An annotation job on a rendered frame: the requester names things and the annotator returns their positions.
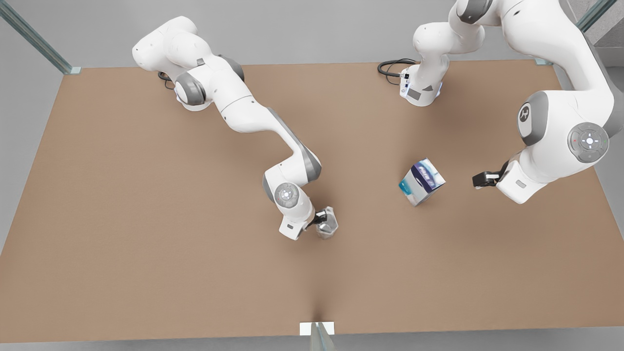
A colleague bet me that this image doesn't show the silver frame post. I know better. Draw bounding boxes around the silver frame post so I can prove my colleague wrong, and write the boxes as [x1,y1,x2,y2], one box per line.
[535,0,619,66]
[299,321,336,351]
[0,0,82,75]

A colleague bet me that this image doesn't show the grey glass cup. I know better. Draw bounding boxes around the grey glass cup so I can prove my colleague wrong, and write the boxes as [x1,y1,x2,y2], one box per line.
[315,206,339,240]

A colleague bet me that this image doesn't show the blue and white printed box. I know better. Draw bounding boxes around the blue and white printed box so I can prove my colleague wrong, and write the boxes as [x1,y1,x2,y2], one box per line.
[398,157,447,207]

